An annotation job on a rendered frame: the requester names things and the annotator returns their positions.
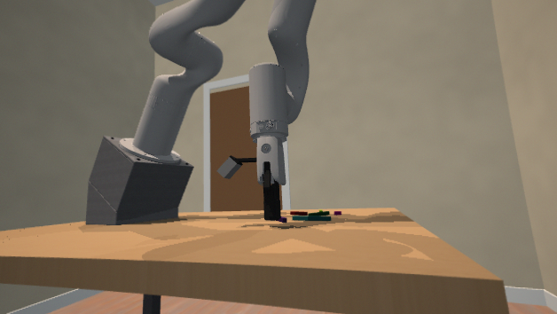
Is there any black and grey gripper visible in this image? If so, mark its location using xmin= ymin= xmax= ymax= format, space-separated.
xmin=253 ymin=135 xmax=286 ymax=221

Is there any turquoise rod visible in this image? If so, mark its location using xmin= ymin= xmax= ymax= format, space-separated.
xmin=292 ymin=216 xmax=331 ymax=221

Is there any red rod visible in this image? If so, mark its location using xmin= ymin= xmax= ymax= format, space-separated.
xmin=290 ymin=211 xmax=308 ymax=216

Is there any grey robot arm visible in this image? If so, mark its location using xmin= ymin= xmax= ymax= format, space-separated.
xmin=119 ymin=0 xmax=317 ymax=163

